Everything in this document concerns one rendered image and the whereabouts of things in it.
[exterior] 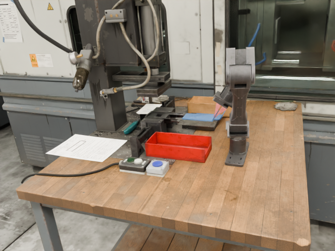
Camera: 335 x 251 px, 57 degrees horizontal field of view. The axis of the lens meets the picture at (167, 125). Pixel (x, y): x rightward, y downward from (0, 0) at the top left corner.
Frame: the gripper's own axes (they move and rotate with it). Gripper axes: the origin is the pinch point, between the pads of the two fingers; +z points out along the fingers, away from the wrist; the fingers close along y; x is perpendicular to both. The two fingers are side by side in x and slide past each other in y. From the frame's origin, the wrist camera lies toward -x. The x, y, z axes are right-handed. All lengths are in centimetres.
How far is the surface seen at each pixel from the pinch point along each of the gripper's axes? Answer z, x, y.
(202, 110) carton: 12.2, -24.6, 7.3
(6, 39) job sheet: 72, -73, 176
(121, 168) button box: 23.3, 37.2, 18.6
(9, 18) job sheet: 54, -71, 177
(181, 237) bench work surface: 78, -8, -22
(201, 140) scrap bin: 7.9, 12.4, -0.7
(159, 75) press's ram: -2.3, 1.3, 30.5
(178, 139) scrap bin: 13.3, 12.4, 7.8
